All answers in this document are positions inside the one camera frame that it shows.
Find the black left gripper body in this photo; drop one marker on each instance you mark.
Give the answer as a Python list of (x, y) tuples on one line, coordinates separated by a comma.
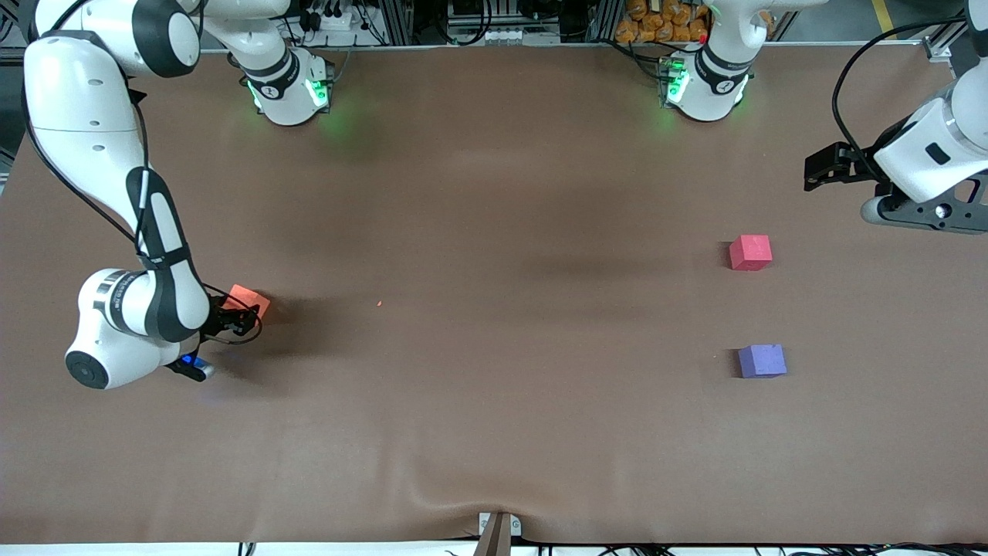
[(855, 164)]

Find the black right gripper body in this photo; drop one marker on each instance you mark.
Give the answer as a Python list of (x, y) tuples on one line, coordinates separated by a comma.
[(221, 319)]

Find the orange foam block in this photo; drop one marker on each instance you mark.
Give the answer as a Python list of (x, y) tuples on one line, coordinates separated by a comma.
[(248, 298)]

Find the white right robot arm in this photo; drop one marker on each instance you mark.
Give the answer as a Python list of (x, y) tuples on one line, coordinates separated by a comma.
[(85, 116)]

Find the red foam block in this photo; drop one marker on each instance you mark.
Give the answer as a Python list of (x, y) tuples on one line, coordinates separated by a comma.
[(750, 252)]

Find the purple foam block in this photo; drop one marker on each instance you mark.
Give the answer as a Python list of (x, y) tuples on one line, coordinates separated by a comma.
[(762, 361)]

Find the pile of orange bags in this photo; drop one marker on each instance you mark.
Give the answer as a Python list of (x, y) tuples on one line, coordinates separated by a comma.
[(664, 22)]

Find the white power strip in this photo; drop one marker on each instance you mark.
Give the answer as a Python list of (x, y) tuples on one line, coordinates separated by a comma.
[(332, 22)]

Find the metal table edge bracket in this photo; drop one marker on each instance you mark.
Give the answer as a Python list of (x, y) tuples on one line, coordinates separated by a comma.
[(485, 525)]

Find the brown bar in bracket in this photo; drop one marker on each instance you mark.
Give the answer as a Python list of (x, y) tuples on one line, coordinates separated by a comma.
[(495, 540)]

